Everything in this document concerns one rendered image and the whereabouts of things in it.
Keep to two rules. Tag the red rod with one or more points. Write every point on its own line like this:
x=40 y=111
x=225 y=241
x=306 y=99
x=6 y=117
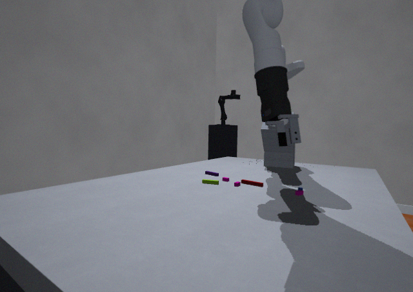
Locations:
x=252 y=183

